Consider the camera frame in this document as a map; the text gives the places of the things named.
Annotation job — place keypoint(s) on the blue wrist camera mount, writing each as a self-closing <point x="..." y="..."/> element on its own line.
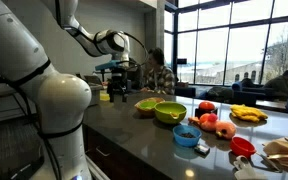
<point x="109" y="65"/>

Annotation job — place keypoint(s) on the tan paper bag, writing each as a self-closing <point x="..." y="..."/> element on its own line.
<point x="280" y="145"/>

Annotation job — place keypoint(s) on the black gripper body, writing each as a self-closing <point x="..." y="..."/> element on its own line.
<point x="119" y="78"/>

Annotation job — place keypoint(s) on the grey laptop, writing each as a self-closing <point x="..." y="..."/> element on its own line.
<point x="92" y="80"/>

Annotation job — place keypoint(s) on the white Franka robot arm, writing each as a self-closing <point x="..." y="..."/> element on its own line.
<point x="60" y="100"/>

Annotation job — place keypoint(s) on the brown wooden coffee table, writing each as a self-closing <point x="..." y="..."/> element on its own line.
<point x="270" y="105"/>

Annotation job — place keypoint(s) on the white dish rack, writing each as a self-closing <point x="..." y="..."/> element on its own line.
<point x="95" y="96"/>

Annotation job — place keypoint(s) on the seated person in olive jacket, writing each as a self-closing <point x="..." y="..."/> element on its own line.
<point x="279" y="85"/>

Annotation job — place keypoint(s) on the black floor box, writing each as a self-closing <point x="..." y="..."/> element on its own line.
<point x="27" y="170"/>

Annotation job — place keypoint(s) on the yellow toy banana bunch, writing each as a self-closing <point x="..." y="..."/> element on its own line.
<point x="247" y="112"/>

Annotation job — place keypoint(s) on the yellow translucent container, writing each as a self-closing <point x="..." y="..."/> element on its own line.
<point x="104" y="96"/>

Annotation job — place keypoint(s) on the dark coffee beans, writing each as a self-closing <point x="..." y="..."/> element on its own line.
<point x="187" y="135"/>

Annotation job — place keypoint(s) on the dark backpack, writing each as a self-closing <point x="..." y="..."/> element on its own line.
<point x="219" y="93"/>

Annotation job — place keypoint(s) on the small green bowl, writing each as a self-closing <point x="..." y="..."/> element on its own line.
<point x="147" y="105"/>

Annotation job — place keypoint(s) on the person in plaid shirt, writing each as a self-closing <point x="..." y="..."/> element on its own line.
<point x="160" y="80"/>

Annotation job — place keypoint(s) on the small dark round table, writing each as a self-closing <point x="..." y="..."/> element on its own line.
<point x="105" y="71"/>

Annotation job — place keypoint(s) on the red toy tomato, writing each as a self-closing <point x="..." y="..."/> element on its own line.
<point x="206" y="105"/>

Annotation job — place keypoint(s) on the blue chair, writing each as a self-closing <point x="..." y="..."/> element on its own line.
<point x="236" y="86"/>

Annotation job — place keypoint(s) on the blue plastic bowl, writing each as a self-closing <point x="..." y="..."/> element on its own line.
<point x="184" y="141"/>

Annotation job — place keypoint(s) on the blue sofa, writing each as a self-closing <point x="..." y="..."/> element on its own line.
<point x="250" y="96"/>

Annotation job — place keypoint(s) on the large green bowl with spout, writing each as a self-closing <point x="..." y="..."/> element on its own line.
<point x="164" y="116"/>

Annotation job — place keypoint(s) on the black block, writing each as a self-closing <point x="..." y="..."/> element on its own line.
<point x="199" y="112"/>

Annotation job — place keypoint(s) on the white plastic clip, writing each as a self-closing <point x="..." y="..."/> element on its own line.
<point x="242" y="165"/>

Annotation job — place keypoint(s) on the orange toy carrot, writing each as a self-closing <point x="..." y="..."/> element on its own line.
<point x="194" y="120"/>

